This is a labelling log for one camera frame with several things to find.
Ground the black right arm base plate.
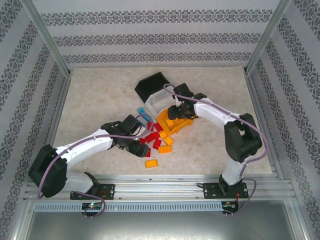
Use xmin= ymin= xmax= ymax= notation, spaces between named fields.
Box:
xmin=202 ymin=182 xmax=249 ymax=200

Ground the white slotted cable duct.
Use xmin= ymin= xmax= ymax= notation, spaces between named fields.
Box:
xmin=33 ymin=200 xmax=224 ymax=213

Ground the white plastic bin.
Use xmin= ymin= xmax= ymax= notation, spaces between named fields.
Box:
xmin=145 ymin=88 xmax=179 ymax=116

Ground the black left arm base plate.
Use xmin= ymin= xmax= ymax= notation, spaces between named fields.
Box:
xmin=69 ymin=183 xmax=116 ymax=201

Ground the aluminium side rail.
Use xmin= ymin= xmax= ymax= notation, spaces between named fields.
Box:
xmin=245 ymin=71 xmax=285 ymax=180

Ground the black plastic bin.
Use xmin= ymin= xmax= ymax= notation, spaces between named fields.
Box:
xmin=134 ymin=71 xmax=171 ymax=104

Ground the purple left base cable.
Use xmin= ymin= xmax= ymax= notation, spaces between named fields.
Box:
xmin=74 ymin=191 xmax=107 ymax=220

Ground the white left camera mount bracket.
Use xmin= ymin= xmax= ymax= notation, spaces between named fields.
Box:
xmin=134 ymin=125 xmax=147 ymax=139

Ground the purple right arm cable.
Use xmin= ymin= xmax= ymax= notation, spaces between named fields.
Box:
xmin=162 ymin=83 xmax=270 ymax=219

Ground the small circuit board green light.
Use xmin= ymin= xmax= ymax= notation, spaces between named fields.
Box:
xmin=81 ymin=202 xmax=104 ymax=210

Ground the aluminium frame post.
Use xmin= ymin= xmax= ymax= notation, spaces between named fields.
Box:
xmin=21 ymin=0 xmax=74 ymax=77
xmin=244 ymin=0 xmax=293 ymax=74

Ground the aluminium mounting rail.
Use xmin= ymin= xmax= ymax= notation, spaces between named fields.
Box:
xmin=23 ymin=174 xmax=294 ymax=201

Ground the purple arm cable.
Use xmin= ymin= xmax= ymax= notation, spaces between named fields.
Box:
xmin=36 ymin=121 xmax=151 ymax=200
xmin=162 ymin=83 xmax=270 ymax=219

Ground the yellow plastic bin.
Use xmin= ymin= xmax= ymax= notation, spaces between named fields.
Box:
xmin=156 ymin=107 xmax=199 ymax=137

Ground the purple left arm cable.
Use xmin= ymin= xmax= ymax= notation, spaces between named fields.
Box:
xmin=36 ymin=121 xmax=151 ymax=200

